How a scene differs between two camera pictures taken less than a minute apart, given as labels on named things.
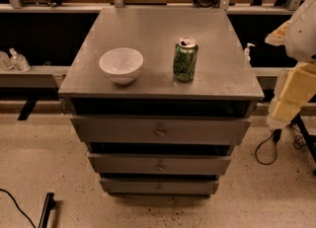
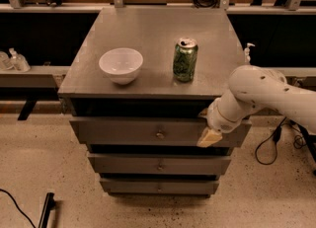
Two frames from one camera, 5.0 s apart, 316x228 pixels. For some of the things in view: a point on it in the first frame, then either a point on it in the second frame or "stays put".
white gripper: x=302 y=38 to x=215 y=117
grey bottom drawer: x=160 y=186 stays put
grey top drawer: x=160 y=129 stays put
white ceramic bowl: x=121 y=63 stays put
